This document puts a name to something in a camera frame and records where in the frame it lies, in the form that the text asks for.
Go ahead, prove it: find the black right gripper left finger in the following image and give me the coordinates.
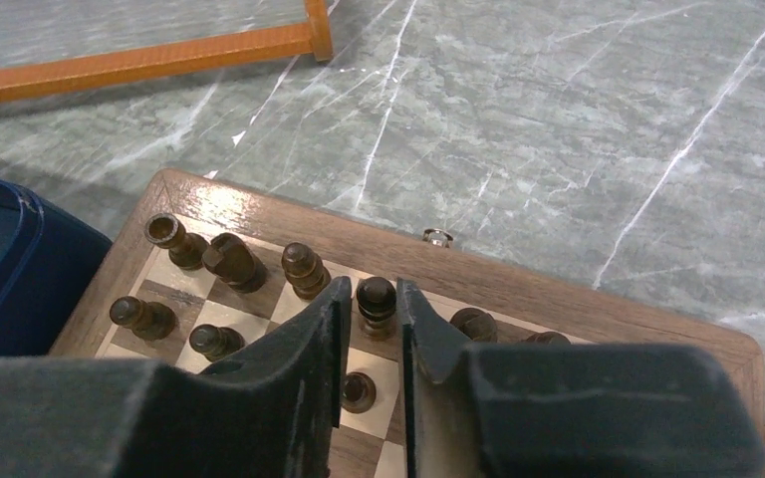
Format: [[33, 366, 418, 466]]
[[0, 277, 352, 477]]

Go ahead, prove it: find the blue metal tin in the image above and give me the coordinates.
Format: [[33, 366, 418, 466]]
[[0, 180, 112, 357]]

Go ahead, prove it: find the dark chess piece off board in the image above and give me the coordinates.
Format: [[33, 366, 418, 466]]
[[281, 242, 332, 301]]

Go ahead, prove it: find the wooden chess board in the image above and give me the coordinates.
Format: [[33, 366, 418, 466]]
[[49, 167, 765, 478]]

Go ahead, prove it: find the orange wooden rack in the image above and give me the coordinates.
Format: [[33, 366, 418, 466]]
[[0, 1, 334, 103]]

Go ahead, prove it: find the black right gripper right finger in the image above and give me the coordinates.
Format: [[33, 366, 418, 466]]
[[396, 279, 765, 477]]

